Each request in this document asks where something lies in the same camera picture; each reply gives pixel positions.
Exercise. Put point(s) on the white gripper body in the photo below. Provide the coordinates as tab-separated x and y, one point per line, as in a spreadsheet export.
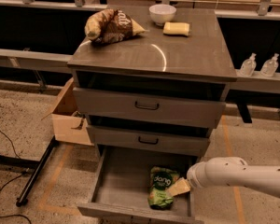
194	175

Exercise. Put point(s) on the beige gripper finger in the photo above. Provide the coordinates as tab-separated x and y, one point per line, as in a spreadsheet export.
181	186

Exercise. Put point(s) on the green rice chip bag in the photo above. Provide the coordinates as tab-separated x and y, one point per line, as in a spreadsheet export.
161	179

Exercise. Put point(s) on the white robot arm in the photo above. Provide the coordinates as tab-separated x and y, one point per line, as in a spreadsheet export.
228	172

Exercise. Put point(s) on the middle grey drawer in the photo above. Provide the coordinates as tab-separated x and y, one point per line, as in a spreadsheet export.
160	142

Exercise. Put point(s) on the bottom grey open drawer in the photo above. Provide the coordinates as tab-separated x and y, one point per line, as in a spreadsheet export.
121	184

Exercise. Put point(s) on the top grey drawer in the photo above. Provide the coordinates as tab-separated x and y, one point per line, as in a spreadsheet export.
149	108

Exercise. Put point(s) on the grey drawer cabinet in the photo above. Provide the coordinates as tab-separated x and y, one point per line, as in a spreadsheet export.
196	67

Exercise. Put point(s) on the brown chip bag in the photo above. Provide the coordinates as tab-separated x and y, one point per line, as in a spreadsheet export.
111	26

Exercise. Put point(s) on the left clear pump bottle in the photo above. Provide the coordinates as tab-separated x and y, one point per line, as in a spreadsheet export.
248	66

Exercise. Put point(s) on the cardboard box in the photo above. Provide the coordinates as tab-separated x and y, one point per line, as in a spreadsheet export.
68	125

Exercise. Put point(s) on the yellow sponge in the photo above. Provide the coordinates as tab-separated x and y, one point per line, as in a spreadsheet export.
176	28

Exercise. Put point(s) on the black stand leg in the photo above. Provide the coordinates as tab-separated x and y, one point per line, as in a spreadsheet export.
23	198

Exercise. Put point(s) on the white bowl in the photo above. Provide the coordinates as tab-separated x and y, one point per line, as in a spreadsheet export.
162	13

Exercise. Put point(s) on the grey metal shelf rail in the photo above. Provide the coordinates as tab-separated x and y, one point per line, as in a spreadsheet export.
30	60

